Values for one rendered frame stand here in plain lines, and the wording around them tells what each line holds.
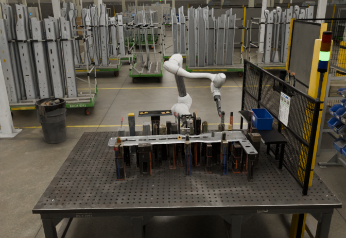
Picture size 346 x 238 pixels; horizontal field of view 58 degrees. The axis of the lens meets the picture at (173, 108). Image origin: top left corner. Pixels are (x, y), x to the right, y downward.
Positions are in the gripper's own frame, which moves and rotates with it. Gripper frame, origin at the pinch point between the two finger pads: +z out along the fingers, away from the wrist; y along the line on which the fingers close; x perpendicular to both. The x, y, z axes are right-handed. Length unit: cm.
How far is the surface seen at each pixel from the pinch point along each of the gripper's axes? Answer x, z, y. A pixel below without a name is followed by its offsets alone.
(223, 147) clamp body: -7, 49, 19
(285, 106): 55, 19, 37
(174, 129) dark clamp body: -50, 16, -4
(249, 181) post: 15, 79, 6
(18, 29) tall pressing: -341, -333, -184
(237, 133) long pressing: 14.0, 27.0, 1.4
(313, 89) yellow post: 58, 32, 83
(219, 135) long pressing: -5.7, 28.2, 2.4
